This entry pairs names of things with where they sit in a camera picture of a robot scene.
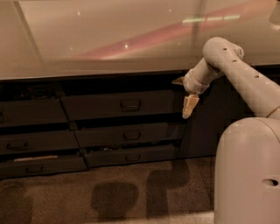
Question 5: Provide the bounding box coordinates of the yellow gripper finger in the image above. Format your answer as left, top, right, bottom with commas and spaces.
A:
182, 94, 200, 119
171, 76, 184, 85

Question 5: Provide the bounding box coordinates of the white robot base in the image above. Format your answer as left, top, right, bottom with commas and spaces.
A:
214, 118, 280, 224

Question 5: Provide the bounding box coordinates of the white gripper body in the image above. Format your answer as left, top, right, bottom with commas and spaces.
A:
183, 69, 209, 95

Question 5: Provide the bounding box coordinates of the dark drawer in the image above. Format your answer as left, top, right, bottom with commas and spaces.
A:
0, 99, 67, 128
0, 155, 88, 179
74, 122, 186, 148
61, 90, 183, 121
84, 144, 178, 168
0, 130, 79, 155

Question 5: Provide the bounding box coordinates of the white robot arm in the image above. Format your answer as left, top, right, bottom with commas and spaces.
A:
172, 37, 280, 120

